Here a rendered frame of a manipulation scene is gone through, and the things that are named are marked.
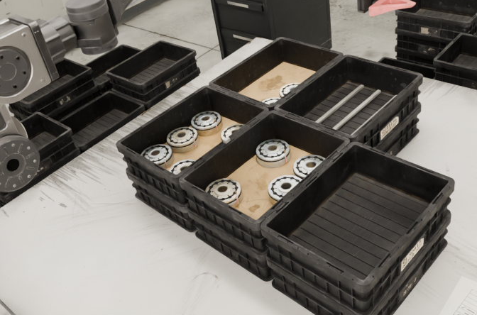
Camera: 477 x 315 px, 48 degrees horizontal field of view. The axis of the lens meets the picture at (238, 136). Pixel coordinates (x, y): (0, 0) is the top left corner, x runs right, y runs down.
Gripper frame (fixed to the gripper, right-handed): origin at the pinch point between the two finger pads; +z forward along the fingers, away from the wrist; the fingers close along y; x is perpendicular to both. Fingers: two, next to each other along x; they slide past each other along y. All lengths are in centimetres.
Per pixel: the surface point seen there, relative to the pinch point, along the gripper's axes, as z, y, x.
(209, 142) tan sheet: -70, 62, -1
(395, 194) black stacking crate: -8, 63, -11
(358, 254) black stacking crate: -5, 63, 12
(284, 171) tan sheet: -39, 62, -3
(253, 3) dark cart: -159, 76, -121
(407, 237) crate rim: 6, 53, 9
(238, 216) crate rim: -30, 53, 25
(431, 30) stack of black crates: -70, 92, -158
